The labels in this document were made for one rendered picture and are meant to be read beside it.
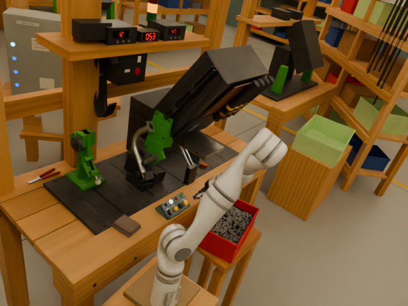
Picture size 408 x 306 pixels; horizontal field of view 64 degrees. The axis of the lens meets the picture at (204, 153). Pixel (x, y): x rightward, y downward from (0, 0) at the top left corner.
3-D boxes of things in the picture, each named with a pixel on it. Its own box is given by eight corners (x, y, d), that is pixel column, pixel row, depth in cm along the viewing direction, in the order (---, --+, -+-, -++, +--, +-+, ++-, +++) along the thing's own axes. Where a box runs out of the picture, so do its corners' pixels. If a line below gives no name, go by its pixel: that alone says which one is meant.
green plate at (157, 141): (169, 156, 168) (183, 119, 161) (158, 158, 161) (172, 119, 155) (153, 146, 173) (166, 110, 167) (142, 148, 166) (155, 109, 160)
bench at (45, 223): (239, 244, 270) (271, 156, 224) (75, 398, 162) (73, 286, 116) (177, 200, 302) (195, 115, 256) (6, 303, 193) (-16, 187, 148)
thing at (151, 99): (182, 148, 206) (192, 98, 189) (146, 164, 184) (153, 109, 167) (161, 135, 215) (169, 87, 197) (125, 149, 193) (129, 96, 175)
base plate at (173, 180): (239, 155, 217) (240, 153, 215) (97, 237, 137) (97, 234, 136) (192, 129, 236) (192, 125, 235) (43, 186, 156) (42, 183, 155)
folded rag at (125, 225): (111, 226, 141) (111, 221, 139) (124, 217, 147) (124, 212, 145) (129, 238, 137) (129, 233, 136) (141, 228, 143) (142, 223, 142)
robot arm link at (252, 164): (265, 165, 123) (248, 150, 124) (295, 144, 98) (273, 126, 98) (251, 183, 121) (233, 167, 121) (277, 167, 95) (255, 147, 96)
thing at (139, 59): (145, 81, 167) (148, 52, 159) (118, 87, 155) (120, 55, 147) (129, 73, 173) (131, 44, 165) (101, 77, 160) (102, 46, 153)
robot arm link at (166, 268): (159, 223, 106) (152, 261, 114) (170, 243, 99) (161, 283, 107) (186, 219, 111) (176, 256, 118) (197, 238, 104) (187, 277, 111)
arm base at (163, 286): (180, 302, 121) (189, 268, 113) (161, 316, 114) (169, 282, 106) (163, 285, 125) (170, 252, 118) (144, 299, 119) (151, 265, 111)
